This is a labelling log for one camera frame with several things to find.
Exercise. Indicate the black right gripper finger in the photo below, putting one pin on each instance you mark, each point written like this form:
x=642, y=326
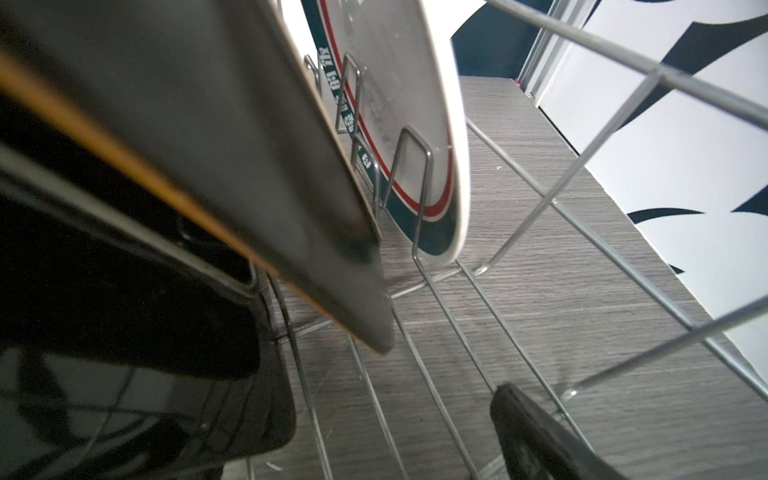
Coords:
x=535, y=446

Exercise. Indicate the black plate orange rim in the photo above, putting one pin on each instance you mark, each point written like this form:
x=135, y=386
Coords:
x=207, y=105

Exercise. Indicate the square white plate black underside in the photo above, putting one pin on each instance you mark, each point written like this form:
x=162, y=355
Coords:
x=133, y=344

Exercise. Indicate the round white plate green rim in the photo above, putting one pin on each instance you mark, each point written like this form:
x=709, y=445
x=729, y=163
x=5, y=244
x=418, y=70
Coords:
x=393, y=69

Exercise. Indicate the wire metal dish rack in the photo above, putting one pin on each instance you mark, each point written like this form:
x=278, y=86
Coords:
x=614, y=270

